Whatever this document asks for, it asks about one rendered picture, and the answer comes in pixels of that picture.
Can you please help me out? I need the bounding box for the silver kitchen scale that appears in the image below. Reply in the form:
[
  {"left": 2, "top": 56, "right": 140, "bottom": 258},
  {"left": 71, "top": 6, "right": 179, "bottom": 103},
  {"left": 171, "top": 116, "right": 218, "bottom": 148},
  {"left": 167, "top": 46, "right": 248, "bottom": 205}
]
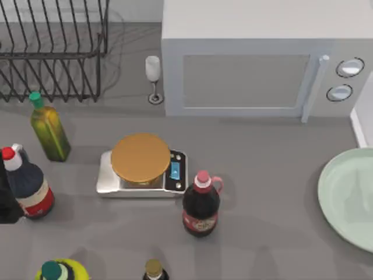
[{"left": 96, "top": 133, "right": 189, "bottom": 199}]

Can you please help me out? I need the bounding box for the dark red jug bottle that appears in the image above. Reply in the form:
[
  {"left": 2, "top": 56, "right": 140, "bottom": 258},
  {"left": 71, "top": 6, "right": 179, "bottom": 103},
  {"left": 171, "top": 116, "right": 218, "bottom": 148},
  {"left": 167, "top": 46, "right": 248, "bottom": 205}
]
[{"left": 182, "top": 170, "right": 224, "bottom": 238}]

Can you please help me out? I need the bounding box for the clear wine glass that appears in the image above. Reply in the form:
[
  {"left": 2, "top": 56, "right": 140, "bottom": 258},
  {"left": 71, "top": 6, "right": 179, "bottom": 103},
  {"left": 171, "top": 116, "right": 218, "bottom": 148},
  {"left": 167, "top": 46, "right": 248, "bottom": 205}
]
[{"left": 145, "top": 55, "right": 164, "bottom": 104}]

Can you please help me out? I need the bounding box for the pale microwave oven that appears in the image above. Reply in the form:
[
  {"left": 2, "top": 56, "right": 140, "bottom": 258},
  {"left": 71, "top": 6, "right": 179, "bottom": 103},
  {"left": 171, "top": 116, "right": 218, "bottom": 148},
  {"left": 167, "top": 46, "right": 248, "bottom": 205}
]
[{"left": 161, "top": 0, "right": 373, "bottom": 123}]

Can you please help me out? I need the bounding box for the dark bottle with gold cap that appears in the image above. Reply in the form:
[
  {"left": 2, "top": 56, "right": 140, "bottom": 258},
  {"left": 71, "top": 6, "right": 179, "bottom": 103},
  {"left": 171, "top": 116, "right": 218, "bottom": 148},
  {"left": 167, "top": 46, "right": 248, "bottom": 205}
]
[{"left": 142, "top": 258, "right": 170, "bottom": 280}]

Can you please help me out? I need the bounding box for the green oil bottle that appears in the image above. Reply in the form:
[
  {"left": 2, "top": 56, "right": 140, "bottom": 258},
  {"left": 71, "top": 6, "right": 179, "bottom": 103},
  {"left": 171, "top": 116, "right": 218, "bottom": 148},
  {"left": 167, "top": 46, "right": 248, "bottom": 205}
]
[{"left": 28, "top": 91, "right": 72, "bottom": 163}]

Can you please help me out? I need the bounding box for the small microwave knob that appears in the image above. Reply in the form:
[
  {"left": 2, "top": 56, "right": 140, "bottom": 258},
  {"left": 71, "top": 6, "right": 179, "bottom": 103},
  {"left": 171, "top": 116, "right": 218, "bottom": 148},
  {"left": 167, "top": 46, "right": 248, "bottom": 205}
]
[{"left": 326, "top": 83, "right": 353, "bottom": 103}]

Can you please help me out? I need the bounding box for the dark bottle with red cap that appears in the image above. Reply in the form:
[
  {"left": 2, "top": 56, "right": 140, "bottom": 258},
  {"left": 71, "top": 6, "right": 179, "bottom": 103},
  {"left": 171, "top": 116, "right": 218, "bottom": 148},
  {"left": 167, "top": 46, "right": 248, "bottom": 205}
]
[{"left": 1, "top": 143, "right": 56, "bottom": 221}]

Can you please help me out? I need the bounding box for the pale green plate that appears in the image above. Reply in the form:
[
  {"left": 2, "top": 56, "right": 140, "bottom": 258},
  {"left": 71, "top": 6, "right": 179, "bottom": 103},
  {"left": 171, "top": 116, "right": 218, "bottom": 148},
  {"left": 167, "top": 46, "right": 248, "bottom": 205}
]
[{"left": 317, "top": 148, "right": 373, "bottom": 254}]

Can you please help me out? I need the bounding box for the large microwave knob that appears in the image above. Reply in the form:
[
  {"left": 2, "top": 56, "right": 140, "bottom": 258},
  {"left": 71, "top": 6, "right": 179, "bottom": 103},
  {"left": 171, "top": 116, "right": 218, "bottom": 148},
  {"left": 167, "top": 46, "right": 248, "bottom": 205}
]
[{"left": 335, "top": 57, "right": 365, "bottom": 79}]

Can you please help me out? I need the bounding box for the yellow bottle with green cap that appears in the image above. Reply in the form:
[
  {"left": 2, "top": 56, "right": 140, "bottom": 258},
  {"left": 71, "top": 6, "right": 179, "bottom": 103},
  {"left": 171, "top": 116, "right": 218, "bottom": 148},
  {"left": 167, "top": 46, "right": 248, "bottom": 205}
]
[{"left": 34, "top": 258, "right": 90, "bottom": 280}]

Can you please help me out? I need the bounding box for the microwave door handle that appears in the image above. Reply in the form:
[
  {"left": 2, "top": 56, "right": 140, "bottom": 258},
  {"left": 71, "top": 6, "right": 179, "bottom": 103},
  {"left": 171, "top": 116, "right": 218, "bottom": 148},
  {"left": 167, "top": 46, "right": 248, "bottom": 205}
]
[{"left": 301, "top": 54, "right": 330, "bottom": 124}]

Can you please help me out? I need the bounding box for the black wire dish rack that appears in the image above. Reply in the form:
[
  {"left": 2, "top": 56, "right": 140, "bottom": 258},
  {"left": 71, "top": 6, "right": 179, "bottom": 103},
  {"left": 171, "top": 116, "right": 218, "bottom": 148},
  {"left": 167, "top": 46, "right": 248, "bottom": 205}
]
[{"left": 0, "top": 0, "right": 111, "bottom": 103}]

